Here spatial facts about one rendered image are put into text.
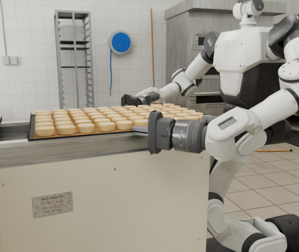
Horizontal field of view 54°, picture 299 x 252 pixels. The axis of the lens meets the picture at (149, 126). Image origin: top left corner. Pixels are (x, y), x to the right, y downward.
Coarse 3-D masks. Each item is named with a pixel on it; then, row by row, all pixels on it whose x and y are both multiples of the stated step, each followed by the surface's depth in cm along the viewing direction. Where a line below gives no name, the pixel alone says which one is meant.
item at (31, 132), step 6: (30, 114) 105; (204, 114) 107; (30, 120) 99; (30, 126) 91; (30, 132) 84; (108, 132) 82; (114, 132) 83; (120, 132) 84; (126, 132) 84; (30, 138) 77; (36, 138) 76; (42, 138) 76; (48, 138) 77; (54, 138) 77
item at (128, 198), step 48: (0, 192) 77; (48, 192) 82; (96, 192) 88; (144, 192) 94; (192, 192) 101; (0, 240) 80; (48, 240) 85; (96, 240) 91; (144, 240) 98; (192, 240) 105
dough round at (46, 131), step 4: (36, 128) 79; (40, 128) 79; (44, 128) 79; (48, 128) 79; (52, 128) 80; (36, 132) 78; (40, 132) 78; (44, 132) 78; (48, 132) 78; (52, 132) 80; (40, 136) 78; (44, 136) 78
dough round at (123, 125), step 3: (123, 120) 90; (126, 120) 90; (117, 123) 87; (120, 123) 86; (123, 123) 86; (126, 123) 86; (129, 123) 87; (117, 126) 87; (120, 126) 86; (123, 126) 86; (126, 126) 86; (129, 126) 87; (120, 129) 87; (123, 129) 86; (126, 129) 87
